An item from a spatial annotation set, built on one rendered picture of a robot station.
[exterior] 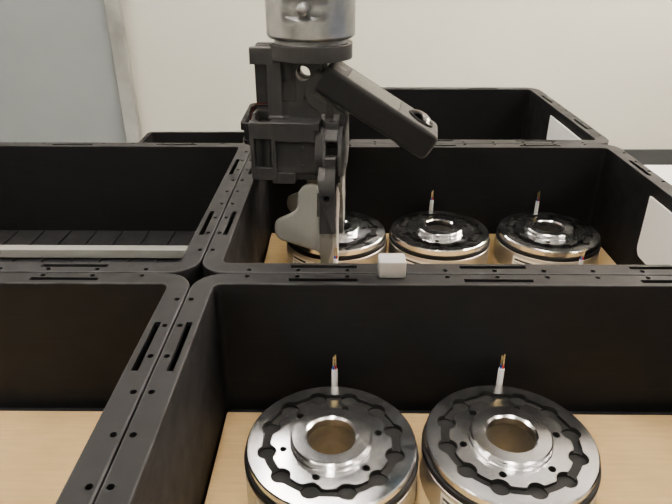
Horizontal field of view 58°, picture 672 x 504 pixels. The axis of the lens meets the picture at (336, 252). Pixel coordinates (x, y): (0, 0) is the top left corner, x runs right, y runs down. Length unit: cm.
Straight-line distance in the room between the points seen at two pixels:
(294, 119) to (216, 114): 293
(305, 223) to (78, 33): 306
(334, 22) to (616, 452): 37
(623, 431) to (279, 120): 36
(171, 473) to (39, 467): 14
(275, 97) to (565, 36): 307
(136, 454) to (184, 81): 323
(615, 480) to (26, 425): 39
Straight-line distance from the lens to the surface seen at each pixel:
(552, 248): 62
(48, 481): 44
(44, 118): 373
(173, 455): 32
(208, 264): 42
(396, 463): 36
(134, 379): 33
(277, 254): 65
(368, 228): 63
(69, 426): 47
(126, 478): 28
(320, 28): 51
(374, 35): 334
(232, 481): 40
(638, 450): 46
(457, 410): 41
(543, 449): 38
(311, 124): 52
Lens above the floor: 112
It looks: 27 degrees down
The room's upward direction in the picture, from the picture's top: straight up
